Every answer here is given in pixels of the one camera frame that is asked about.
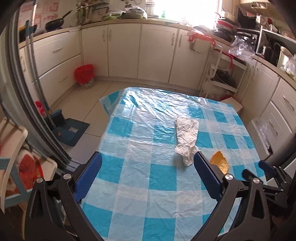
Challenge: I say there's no open white drawer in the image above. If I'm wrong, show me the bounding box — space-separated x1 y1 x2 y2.
247 119 273 161

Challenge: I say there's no black wok on stove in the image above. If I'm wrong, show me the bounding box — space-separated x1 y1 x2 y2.
45 10 73 32

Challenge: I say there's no white chair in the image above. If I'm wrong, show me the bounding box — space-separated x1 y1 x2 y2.
1 118 57 211

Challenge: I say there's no clear plastic bag in drawer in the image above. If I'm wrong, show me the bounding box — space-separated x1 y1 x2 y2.
254 118 271 149

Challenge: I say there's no blue checkered plastic tablecloth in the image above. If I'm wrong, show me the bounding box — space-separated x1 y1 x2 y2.
82 87 265 240

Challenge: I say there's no red trash bin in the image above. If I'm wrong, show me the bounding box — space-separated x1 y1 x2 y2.
74 64 94 89

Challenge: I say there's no white shelf rack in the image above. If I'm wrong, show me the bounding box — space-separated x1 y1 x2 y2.
200 45 249 100

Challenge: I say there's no long white tissue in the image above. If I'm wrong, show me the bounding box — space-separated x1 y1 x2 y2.
175 116 199 166

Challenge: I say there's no white plastic bag on counter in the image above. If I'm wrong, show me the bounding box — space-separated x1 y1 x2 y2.
277 46 295 81

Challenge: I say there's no blue dustpan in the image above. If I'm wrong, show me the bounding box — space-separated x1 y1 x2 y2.
44 109 90 147

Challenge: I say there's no small white stool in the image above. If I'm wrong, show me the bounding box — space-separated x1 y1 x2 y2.
221 97 243 113

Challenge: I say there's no clear plastic bag on rack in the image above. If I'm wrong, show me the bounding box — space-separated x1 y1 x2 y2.
228 36 255 60

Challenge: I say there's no red bag on cabinet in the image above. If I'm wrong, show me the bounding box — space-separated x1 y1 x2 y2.
189 31 216 46

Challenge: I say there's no black pan on rack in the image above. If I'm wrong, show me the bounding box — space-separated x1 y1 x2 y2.
211 69 237 88

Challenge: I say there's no small orange peel piece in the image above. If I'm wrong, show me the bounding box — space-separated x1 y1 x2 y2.
210 151 229 175

